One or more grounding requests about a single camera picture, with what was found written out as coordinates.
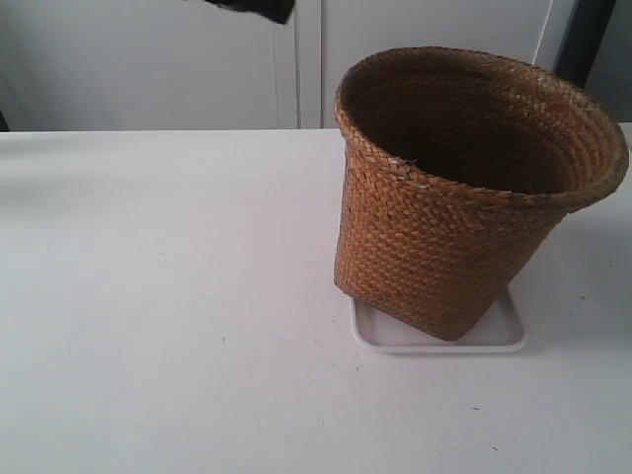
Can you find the brown woven wicker basket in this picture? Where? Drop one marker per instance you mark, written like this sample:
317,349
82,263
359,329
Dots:
458,165

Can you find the white rectangular plastic tray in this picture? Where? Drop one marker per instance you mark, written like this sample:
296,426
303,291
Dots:
500,331

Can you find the dark vertical door frame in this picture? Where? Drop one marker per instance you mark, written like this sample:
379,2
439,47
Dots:
582,39

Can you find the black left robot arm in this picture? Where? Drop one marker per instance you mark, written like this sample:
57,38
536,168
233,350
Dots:
276,11

